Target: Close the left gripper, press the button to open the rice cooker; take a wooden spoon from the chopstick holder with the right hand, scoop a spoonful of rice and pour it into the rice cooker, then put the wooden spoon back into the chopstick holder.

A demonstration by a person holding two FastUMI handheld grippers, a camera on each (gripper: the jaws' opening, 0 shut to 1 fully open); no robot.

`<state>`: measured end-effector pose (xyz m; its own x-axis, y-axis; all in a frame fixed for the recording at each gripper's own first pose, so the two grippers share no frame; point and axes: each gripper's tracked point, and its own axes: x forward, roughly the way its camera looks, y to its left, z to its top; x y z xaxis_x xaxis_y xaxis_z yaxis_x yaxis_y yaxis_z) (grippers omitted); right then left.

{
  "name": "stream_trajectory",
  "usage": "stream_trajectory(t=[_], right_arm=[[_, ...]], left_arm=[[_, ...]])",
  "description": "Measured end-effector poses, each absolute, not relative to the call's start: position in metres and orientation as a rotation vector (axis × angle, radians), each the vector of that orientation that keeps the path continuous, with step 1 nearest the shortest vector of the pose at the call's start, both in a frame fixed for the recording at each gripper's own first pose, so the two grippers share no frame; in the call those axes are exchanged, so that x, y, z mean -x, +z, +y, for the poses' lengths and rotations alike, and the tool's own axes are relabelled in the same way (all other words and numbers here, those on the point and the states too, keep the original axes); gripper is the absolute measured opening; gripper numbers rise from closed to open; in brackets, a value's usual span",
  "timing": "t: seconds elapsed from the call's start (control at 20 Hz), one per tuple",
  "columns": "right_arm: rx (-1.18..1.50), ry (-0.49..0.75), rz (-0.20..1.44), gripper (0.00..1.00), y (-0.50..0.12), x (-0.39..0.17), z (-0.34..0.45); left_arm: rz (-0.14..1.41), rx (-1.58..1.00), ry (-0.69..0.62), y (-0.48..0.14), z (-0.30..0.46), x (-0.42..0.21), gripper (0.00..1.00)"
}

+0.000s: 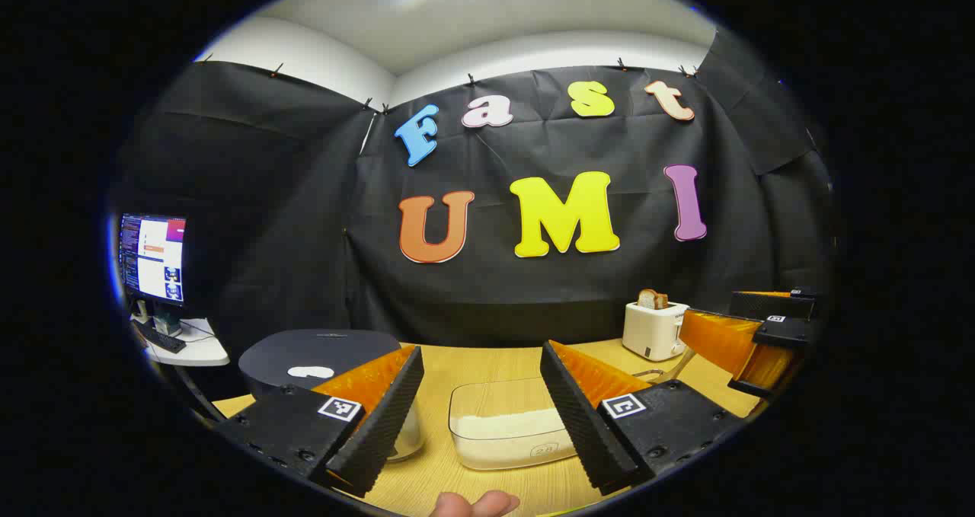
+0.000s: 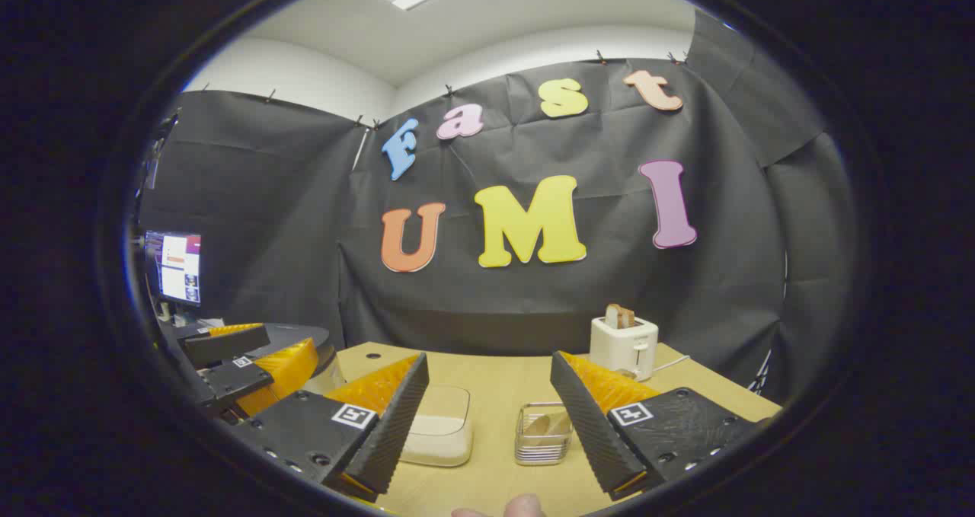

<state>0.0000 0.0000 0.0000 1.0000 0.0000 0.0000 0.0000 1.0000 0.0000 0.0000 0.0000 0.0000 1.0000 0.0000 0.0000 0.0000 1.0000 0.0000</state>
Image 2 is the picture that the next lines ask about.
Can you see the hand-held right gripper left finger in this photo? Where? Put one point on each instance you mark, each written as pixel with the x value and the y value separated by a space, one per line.
pixel 400 414

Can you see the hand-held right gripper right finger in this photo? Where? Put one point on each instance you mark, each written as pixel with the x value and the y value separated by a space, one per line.
pixel 583 414

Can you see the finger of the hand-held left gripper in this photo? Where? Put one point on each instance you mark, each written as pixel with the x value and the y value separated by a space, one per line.
pixel 244 380
pixel 228 343

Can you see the wooden spoon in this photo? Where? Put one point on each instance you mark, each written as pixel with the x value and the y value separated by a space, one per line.
pixel 542 426

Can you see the clear box of rice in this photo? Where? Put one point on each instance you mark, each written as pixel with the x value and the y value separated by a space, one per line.
pixel 442 429

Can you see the silver black rice cooker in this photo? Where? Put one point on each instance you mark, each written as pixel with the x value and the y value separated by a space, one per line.
pixel 301 334

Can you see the white toaster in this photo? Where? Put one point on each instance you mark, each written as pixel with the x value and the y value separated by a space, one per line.
pixel 621 346

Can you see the computer monitor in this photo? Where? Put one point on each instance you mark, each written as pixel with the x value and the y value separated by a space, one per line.
pixel 177 269

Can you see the bread slice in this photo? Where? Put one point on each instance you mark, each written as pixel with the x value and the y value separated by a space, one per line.
pixel 618 317

